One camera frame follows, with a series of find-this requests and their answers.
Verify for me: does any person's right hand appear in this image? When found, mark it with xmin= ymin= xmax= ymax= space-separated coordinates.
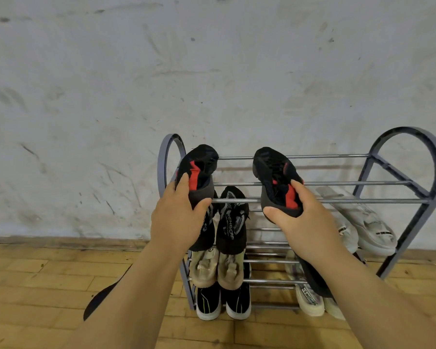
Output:
xmin=263 ymin=180 xmax=344 ymax=264

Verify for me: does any person's left hand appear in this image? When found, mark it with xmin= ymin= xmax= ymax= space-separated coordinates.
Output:
xmin=150 ymin=173 xmax=213 ymax=252

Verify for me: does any black and red shoe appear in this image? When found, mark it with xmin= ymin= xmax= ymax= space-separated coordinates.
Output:
xmin=174 ymin=144 xmax=219 ymax=211
xmin=252 ymin=147 xmax=305 ymax=219

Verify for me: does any person's left forearm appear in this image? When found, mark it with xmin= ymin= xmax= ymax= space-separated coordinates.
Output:
xmin=63 ymin=239 xmax=190 ymax=349

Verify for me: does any person's right forearm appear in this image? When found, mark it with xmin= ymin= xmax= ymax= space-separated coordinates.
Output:
xmin=298 ymin=246 xmax=436 ymax=349

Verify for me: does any black shoe with white print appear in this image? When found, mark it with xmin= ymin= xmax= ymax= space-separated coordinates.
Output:
xmin=216 ymin=186 xmax=250 ymax=255
xmin=188 ymin=190 xmax=219 ymax=252

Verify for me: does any beige sneaker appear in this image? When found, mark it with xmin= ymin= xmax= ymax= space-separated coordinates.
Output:
xmin=217 ymin=250 xmax=246 ymax=291
xmin=189 ymin=246 xmax=219 ymax=289

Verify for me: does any white slip-on shoe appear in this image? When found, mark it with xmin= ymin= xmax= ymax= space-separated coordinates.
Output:
xmin=327 ymin=205 xmax=359 ymax=255
xmin=314 ymin=185 xmax=398 ymax=257

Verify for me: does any black sneaker with white sole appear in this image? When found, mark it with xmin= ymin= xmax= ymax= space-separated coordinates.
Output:
xmin=196 ymin=282 xmax=222 ymax=321
xmin=221 ymin=263 xmax=252 ymax=320

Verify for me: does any grey metal shoe rack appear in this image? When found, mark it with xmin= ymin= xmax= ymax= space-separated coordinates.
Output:
xmin=157 ymin=126 xmax=436 ymax=311

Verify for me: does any black garment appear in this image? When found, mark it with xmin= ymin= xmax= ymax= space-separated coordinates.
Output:
xmin=83 ymin=264 xmax=133 ymax=322

